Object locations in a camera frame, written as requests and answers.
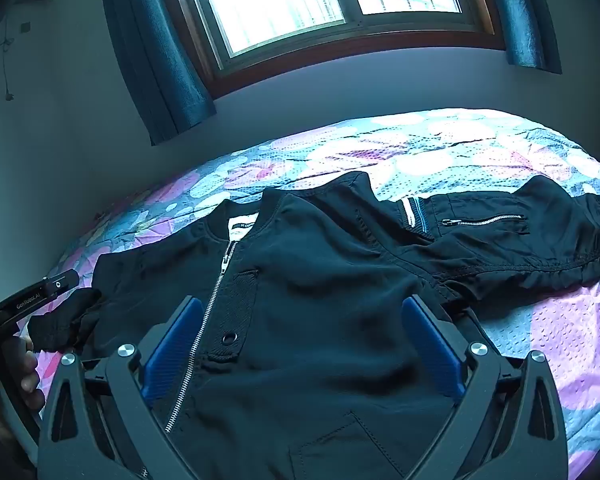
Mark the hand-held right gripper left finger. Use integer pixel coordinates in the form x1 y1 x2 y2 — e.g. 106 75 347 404
36 296 206 480

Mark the hanging wall cable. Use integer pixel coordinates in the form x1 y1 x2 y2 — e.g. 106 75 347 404
0 35 17 103

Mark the person's left hand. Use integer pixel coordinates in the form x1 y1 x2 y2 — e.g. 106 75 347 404
0 335 47 426

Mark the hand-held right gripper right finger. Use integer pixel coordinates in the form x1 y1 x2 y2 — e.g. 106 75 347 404
401 294 568 480

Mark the wooden framed window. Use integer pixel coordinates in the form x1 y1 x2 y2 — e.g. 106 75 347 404
152 0 506 98

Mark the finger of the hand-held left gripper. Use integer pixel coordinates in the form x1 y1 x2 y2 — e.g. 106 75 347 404
0 269 80 333

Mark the dotted printed blanket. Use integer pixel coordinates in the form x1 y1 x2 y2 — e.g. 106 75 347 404
27 107 600 480

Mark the teal curtain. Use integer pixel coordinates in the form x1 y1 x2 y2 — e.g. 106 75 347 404
482 0 563 75
99 0 217 147

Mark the black zip jacket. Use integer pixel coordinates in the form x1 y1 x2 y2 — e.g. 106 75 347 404
27 171 600 480

